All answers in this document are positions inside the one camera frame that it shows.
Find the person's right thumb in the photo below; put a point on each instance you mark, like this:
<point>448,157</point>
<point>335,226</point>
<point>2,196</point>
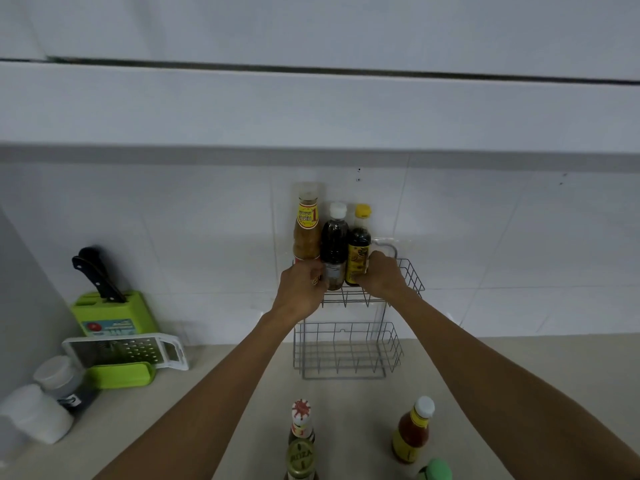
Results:
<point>364,284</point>

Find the white plastic bottle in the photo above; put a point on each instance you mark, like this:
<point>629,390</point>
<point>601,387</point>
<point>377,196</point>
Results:
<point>35,414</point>

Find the person's left hand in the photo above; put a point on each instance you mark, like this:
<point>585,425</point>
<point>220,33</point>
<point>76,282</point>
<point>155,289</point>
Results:
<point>295,294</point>

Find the bottle gold lid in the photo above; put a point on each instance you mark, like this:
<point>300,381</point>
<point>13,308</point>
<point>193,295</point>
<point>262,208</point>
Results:
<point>300,462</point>

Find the person's right forearm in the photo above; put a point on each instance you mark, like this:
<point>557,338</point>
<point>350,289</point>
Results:
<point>500,389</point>

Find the person's left fingers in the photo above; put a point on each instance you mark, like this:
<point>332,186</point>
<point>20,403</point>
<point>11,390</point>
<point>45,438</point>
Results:
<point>320,274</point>

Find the amber sauce bottle clear cap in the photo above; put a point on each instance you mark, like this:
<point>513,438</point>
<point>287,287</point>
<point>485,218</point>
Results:
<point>306,234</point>

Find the white wall cabinet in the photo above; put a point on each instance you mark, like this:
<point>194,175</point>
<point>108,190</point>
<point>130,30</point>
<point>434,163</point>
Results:
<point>320,94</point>

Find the dark sauce bottle white cap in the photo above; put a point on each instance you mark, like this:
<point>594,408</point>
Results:
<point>334,244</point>

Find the green knife block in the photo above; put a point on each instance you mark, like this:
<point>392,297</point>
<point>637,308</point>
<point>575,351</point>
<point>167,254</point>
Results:
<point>117,312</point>

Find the person's left forearm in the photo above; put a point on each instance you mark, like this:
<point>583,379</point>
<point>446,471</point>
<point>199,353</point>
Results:
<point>200,409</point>

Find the bottle green cap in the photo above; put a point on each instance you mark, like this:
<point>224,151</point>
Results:
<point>436,470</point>

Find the dark jar white lid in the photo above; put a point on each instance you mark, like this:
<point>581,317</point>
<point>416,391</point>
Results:
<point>62,382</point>

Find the red sauce bottle white cap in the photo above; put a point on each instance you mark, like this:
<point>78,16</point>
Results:
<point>412,434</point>

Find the dark sauce bottle yellow cap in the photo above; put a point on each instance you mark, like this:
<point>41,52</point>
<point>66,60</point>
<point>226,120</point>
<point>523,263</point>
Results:
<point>358,247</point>

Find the person's right hand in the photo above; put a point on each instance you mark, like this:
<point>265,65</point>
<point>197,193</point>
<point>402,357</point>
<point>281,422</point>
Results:
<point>385,282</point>

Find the white flat grater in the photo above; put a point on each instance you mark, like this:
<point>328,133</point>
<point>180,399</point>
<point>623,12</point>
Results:
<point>130,350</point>

